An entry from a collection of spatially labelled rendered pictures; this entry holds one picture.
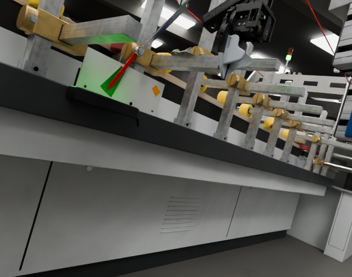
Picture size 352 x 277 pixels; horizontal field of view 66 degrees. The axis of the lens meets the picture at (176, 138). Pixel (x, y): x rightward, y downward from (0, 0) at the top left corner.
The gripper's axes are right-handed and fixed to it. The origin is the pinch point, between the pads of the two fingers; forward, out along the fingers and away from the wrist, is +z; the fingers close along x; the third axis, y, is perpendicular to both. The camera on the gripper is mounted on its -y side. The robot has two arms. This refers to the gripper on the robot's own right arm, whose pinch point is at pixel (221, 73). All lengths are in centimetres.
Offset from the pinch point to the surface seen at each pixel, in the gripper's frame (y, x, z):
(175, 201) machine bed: -46, 54, 47
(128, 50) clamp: -25.0, -8.4, -1.8
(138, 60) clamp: -23.7, -5.6, -0.4
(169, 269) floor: -45, 64, 82
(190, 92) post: -25.2, 19.3, 0.6
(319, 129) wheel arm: -12, 124, -12
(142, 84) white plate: -23.8, -1.9, 5.2
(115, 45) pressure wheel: -40.4, -3.7, -5.7
